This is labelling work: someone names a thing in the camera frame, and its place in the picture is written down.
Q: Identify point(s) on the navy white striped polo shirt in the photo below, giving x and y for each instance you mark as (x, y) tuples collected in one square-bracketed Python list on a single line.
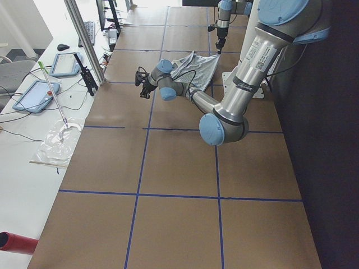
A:
[(195, 69)]

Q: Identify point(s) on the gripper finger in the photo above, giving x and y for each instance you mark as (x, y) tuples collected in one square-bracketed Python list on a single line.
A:
[(219, 49)]

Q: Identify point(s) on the upper teach pendant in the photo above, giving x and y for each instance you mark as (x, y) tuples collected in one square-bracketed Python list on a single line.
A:
[(64, 65)]

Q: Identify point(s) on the metal reacher grabber tool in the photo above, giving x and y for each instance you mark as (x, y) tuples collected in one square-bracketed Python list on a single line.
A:
[(66, 125)]

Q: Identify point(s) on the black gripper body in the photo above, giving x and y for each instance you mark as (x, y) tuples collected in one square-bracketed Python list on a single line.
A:
[(147, 85), (220, 35)]

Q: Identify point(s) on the black monitor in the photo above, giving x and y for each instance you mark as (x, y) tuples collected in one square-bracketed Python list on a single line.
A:
[(102, 13)]

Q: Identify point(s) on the clear plastic bag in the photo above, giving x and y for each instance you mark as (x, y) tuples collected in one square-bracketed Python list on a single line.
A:
[(59, 144)]

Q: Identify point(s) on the black keyboard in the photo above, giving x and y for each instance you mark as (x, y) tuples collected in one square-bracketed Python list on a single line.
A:
[(90, 29)]

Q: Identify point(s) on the black clamp stand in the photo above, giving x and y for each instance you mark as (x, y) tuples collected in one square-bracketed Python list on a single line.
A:
[(86, 76)]

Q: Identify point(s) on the teach pendant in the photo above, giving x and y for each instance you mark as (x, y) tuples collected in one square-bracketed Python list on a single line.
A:
[(64, 65), (35, 98)]

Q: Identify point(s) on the lower teach pendant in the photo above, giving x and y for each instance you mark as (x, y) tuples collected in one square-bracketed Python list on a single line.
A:
[(35, 98)]

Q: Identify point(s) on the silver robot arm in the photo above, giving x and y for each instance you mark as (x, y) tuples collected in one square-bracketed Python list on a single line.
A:
[(226, 9), (279, 24)]

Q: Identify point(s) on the aluminium frame post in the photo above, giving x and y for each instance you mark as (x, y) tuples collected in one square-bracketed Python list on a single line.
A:
[(89, 50)]

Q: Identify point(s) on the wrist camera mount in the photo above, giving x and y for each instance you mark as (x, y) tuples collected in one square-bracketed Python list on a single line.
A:
[(212, 27), (140, 76)]

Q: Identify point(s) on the red fire extinguisher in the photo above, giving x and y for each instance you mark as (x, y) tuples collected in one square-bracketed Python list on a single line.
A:
[(17, 243)]

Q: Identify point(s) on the black computer mouse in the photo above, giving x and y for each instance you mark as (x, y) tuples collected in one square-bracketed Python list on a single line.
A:
[(62, 47)]

